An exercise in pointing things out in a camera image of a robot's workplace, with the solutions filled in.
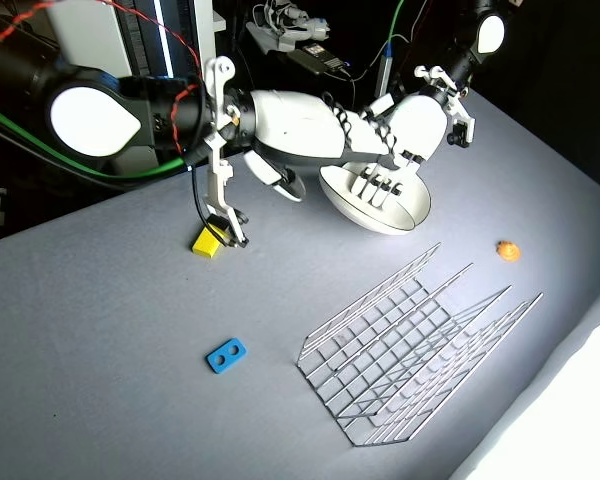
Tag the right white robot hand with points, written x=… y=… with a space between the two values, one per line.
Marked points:
x=300 y=127

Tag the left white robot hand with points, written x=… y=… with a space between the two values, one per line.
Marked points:
x=422 y=125

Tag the white plate thin black rim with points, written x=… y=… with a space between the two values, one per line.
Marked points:
x=350 y=212
x=412 y=205

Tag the black power adapter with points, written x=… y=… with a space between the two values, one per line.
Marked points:
x=317 y=57

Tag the white plastic device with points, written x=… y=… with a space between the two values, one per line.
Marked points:
x=280 y=35

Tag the yellow rectangular block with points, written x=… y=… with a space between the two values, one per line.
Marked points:
x=205 y=245

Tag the orange swirl pastry toy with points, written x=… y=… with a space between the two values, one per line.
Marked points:
x=508 y=251

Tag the white black robot torso column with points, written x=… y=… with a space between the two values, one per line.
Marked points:
x=100 y=30

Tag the blue block with two holes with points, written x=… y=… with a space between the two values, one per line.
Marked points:
x=226 y=356

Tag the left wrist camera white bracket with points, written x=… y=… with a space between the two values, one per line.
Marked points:
x=455 y=107

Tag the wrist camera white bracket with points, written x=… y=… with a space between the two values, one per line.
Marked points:
x=455 y=107
x=216 y=170

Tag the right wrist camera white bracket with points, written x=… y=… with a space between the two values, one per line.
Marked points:
x=216 y=170

